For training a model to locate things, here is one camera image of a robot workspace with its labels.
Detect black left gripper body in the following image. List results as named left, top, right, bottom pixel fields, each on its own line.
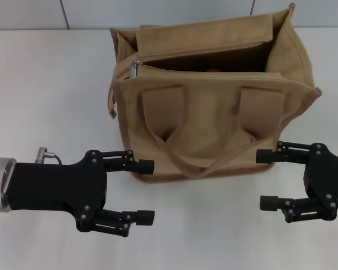
left=1, top=150, right=108, bottom=233

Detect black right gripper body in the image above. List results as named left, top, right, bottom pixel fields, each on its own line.
left=304, top=142, right=338, bottom=222

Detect khaki canvas food bag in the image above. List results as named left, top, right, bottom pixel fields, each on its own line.
left=108, top=2, right=323, bottom=186

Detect silver metal zipper pull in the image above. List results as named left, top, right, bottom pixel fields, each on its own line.
left=129, top=60, right=142, bottom=79

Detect left gripper cable with connector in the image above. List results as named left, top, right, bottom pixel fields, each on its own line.
left=35, top=146, right=63, bottom=165

